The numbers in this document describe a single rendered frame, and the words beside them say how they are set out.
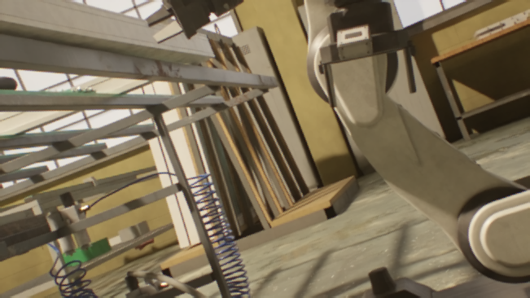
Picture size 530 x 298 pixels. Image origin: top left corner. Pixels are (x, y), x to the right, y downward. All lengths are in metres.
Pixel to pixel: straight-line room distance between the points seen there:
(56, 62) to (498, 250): 0.82
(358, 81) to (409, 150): 0.14
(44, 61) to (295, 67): 7.34
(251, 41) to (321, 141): 1.33
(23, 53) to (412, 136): 0.65
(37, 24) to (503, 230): 0.83
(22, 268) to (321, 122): 4.06
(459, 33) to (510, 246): 7.84
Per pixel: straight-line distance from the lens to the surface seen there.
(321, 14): 1.29
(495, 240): 1.24
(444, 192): 1.28
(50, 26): 1.51
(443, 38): 9.03
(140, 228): 7.85
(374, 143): 1.25
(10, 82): 1.94
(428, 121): 8.53
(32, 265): 10.37
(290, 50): 8.76
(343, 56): 1.04
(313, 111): 8.71
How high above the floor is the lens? 0.51
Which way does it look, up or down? level
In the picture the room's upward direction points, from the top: 21 degrees counter-clockwise
